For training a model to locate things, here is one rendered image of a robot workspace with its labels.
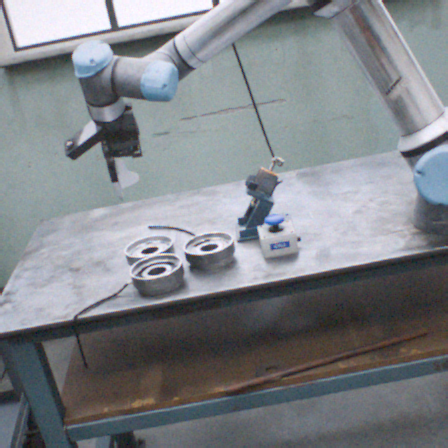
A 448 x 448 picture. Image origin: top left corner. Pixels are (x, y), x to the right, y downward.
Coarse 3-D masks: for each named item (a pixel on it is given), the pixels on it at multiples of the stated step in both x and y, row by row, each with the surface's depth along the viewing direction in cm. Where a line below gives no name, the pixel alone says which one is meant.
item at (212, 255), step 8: (208, 232) 138; (216, 232) 138; (224, 232) 137; (192, 240) 137; (200, 240) 138; (224, 240) 136; (232, 240) 132; (184, 248) 133; (200, 248) 135; (208, 248) 136; (216, 248) 136; (224, 248) 130; (232, 248) 132; (192, 256) 130; (200, 256) 129; (208, 256) 129; (216, 256) 129; (224, 256) 130; (232, 256) 133; (192, 264) 132; (200, 264) 130; (208, 264) 130; (216, 264) 131; (224, 264) 132
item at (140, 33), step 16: (0, 0) 267; (112, 0) 270; (304, 0) 261; (112, 16) 272; (176, 16) 273; (192, 16) 274; (96, 32) 274; (128, 32) 263; (144, 32) 262; (160, 32) 262; (176, 32) 264; (16, 48) 274; (32, 48) 275; (48, 48) 264; (64, 48) 263; (0, 64) 263; (16, 64) 264
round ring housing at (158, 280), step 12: (144, 264) 132; (180, 264) 127; (132, 276) 126; (144, 276) 127; (156, 276) 126; (168, 276) 124; (180, 276) 126; (144, 288) 125; (156, 288) 124; (168, 288) 125
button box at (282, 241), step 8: (280, 224) 133; (288, 224) 134; (264, 232) 132; (272, 232) 131; (280, 232) 131; (288, 232) 130; (264, 240) 129; (272, 240) 130; (280, 240) 130; (288, 240) 130; (296, 240) 130; (264, 248) 130; (272, 248) 130; (280, 248) 130; (288, 248) 130; (296, 248) 130; (264, 256) 131; (272, 256) 131
